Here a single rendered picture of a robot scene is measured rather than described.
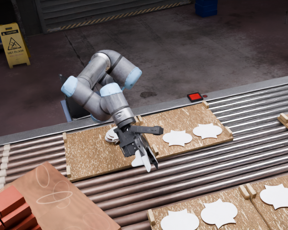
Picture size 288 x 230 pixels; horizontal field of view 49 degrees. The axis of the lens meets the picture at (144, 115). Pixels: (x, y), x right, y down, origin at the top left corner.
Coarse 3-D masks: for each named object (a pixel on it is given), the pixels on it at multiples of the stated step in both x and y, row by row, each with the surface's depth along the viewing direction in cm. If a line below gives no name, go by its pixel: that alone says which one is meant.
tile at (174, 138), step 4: (172, 132) 164; (176, 132) 164; (180, 132) 164; (184, 132) 164; (164, 136) 162; (168, 136) 162; (172, 136) 162; (176, 136) 161; (180, 136) 161; (184, 136) 161; (188, 136) 161; (164, 140) 160; (168, 140) 159; (172, 140) 159; (176, 140) 159; (180, 140) 159; (184, 140) 158; (188, 140) 158; (172, 144) 157; (176, 144) 156; (180, 144) 156
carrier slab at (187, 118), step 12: (180, 108) 183; (192, 108) 182; (204, 108) 181; (144, 120) 176; (156, 120) 175; (168, 120) 174; (180, 120) 174; (192, 120) 173; (204, 120) 172; (216, 120) 171; (168, 132) 166; (192, 132) 164; (156, 144) 159; (168, 144) 158; (192, 144) 157; (204, 144) 156; (216, 144) 158; (156, 156) 152; (168, 156) 152
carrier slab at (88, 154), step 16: (96, 128) 174; (64, 144) 165; (80, 144) 164; (96, 144) 163; (112, 144) 162; (80, 160) 154; (96, 160) 153; (112, 160) 152; (128, 160) 151; (80, 176) 145
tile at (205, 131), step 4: (200, 124) 168; (208, 124) 168; (212, 124) 167; (196, 128) 166; (200, 128) 165; (204, 128) 165; (208, 128) 165; (212, 128) 164; (216, 128) 164; (220, 128) 164; (196, 132) 163; (200, 132) 162; (204, 132) 162; (208, 132) 162; (212, 132) 162; (216, 132) 161; (220, 132) 161; (200, 136) 160; (204, 136) 160; (208, 136) 159; (212, 136) 159; (216, 136) 159
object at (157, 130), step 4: (132, 128) 112; (136, 128) 111; (140, 128) 111; (144, 128) 110; (148, 128) 110; (152, 128) 110; (156, 128) 109; (160, 128) 109; (140, 132) 111; (144, 132) 110; (148, 132) 110; (152, 132) 110; (156, 132) 109; (160, 132) 109
